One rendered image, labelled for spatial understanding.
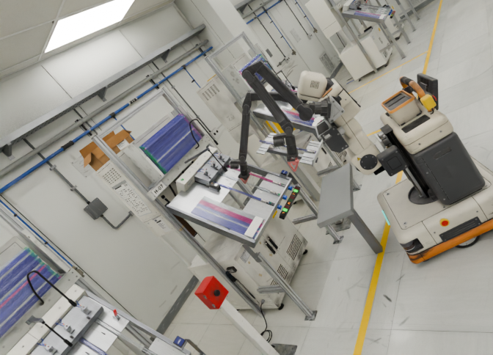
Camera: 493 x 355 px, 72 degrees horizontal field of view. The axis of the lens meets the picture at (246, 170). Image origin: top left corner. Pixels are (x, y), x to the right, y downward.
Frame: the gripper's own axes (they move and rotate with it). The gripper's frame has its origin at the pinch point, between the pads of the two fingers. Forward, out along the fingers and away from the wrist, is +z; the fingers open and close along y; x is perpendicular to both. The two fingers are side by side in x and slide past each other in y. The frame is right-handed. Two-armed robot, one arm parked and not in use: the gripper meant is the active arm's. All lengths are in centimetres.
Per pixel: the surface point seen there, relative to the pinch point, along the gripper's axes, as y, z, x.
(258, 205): 16.3, 2.7, 18.7
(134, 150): 37, -40, -66
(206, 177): 13.1, -7.8, -26.4
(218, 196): 22.6, -0.4, -11.7
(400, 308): 48, 20, 124
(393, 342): 70, 20, 123
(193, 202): 35.4, -1.9, -25.5
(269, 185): -5.8, 2.8, 18.2
